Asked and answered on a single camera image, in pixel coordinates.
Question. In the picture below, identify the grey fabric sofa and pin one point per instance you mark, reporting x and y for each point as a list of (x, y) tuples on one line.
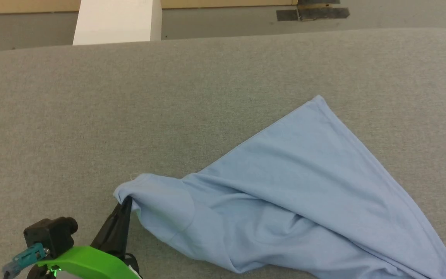
[(130, 116)]

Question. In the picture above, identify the light blue sweatshirt white hem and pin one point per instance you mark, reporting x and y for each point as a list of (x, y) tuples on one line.
[(304, 201)]

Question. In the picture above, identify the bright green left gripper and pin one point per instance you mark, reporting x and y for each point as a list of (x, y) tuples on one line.
[(91, 263)]

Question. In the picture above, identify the black round wrist motor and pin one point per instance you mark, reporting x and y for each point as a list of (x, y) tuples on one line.
[(41, 272)]

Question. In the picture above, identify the white box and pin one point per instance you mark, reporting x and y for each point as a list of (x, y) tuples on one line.
[(116, 23)]

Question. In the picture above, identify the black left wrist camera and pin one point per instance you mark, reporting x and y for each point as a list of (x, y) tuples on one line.
[(50, 234)]

